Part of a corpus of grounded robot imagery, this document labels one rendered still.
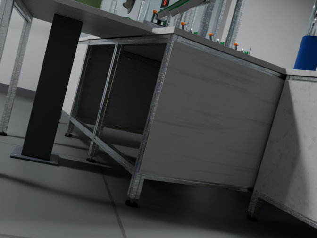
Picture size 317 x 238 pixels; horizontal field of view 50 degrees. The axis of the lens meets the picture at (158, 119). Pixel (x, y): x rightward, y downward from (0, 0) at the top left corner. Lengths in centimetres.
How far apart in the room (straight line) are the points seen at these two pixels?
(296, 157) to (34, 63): 418
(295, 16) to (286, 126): 422
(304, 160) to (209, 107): 53
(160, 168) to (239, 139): 48
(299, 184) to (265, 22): 414
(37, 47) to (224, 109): 390
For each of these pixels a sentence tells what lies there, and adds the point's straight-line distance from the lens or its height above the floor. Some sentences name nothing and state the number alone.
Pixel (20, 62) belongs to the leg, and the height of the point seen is 51.
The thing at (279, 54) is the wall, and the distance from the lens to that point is 584.
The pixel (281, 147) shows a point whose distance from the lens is 193.
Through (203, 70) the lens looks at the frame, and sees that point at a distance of 169.
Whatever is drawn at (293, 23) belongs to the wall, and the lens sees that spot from 601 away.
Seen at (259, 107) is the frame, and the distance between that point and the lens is 194.
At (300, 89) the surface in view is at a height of 76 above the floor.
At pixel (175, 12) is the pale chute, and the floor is 102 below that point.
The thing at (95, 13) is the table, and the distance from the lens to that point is 170.
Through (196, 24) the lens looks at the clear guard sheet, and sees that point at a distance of 402.
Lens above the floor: 55
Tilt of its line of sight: 4 degrees down
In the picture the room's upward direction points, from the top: 15 degrees clockwise
